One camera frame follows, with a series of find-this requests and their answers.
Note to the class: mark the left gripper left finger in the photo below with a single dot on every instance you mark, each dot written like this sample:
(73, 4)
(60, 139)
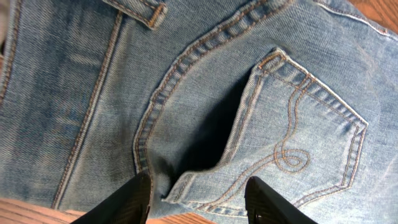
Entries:
(128, 205)

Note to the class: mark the light blue denim jeans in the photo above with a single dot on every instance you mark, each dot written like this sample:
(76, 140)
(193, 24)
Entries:
(201, 95)

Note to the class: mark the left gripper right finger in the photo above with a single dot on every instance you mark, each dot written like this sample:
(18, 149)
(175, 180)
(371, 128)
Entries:
(265, 206)

